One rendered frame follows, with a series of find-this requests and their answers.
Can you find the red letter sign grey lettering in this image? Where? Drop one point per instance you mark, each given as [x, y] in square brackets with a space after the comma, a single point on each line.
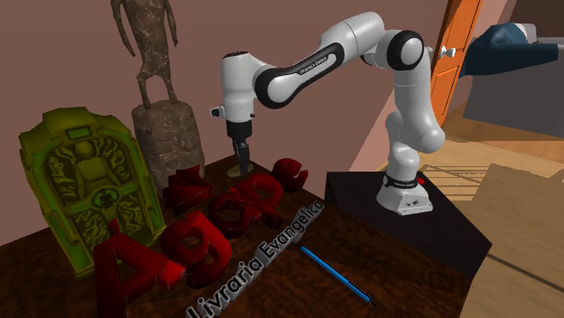
[198, 251]

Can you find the dark brown wooden table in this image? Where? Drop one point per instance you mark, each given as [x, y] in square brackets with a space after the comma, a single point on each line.
[396, 286]

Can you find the tan round disc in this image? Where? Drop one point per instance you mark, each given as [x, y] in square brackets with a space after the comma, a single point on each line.
[233, 170]

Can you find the grey bed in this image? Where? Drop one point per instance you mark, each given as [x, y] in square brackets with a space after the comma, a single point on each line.
[515, 97]

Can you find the blue pen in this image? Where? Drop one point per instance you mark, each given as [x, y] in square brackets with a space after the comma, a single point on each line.
[337, 275]

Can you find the orange door white knob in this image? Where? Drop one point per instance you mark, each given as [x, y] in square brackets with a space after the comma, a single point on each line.
[456, 44]

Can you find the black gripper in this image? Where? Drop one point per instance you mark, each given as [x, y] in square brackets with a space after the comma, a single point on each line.
[239, 130]

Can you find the black robot stand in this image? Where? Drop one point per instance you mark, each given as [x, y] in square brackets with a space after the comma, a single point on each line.
[423, 233]

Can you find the dark blue pillow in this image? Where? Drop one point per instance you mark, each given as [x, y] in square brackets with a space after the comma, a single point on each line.
[502, 50]

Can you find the green carved plaque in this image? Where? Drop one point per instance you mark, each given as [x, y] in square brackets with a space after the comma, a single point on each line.
[90, 176]

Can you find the brown stone figure statue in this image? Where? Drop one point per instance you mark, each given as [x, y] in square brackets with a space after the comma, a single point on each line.
[169, 136]

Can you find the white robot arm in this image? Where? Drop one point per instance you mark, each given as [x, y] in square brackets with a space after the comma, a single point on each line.
[407, 101]

